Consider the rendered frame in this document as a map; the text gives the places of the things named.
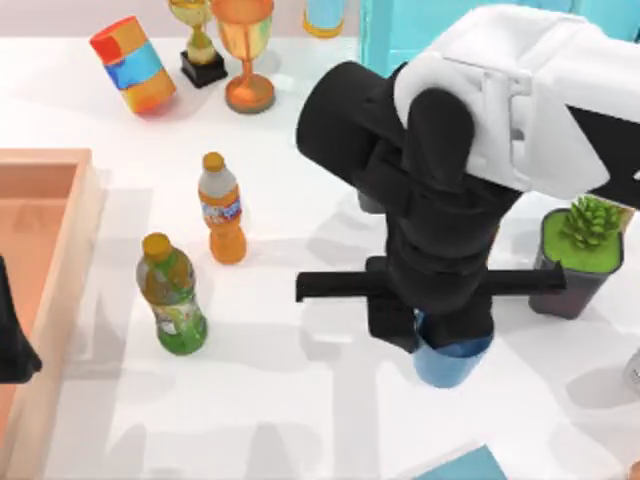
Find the red orange blue can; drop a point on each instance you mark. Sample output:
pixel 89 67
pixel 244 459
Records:
pixel 135 67

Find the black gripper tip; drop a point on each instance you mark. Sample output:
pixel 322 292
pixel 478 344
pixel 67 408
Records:
pixel 15 345

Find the flat blue book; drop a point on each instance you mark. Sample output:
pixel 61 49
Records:
pixel 462 465

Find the copper trophy cup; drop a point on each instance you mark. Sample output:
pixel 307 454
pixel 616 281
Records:
pixel 245 55

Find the gold trophy with black base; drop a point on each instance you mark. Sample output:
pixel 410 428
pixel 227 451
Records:
pixel 200 45

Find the green bottle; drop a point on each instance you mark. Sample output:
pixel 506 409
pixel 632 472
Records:
pixel 172 295

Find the shallow salmon-coloured box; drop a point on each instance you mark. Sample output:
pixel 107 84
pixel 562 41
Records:
pixel 45 240

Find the orange bottle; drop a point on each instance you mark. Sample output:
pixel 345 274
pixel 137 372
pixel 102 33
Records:
pixel 222 215

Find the dark pot with green plant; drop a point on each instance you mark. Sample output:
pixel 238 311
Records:
pixel 580 260

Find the blue cup with yellow base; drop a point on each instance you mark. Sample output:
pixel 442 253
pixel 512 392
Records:
pixel 324 17

